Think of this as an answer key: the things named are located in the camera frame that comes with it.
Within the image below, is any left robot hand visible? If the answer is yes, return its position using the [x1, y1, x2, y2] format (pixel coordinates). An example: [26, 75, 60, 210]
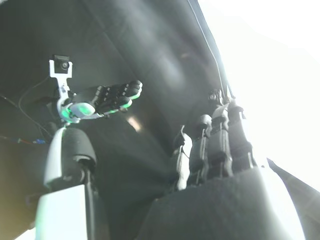
[34, 98, 301, 240]

